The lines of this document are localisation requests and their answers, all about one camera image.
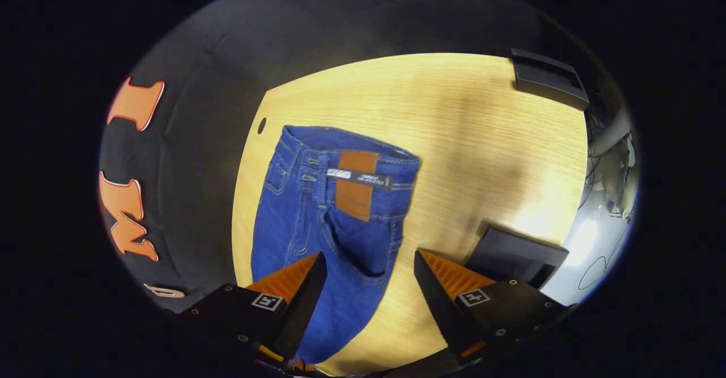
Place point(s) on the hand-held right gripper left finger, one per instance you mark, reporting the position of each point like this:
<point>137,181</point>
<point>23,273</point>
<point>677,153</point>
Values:
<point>306,304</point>

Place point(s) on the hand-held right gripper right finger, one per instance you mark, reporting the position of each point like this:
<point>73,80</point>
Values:
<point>437,304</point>

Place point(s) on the blue denim jeans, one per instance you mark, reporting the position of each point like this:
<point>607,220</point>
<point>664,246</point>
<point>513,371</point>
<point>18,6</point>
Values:
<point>295,225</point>

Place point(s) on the black plastic stand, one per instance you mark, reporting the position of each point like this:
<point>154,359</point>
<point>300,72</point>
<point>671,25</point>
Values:
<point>510,253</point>
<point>544,80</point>

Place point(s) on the black backdrop cloth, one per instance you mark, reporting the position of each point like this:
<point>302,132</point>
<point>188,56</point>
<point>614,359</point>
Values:
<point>193,168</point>

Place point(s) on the pale crumpled object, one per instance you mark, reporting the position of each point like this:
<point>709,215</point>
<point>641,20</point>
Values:
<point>624,188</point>

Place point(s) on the grey tube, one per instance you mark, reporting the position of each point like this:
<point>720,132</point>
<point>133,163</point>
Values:
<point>610,135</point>

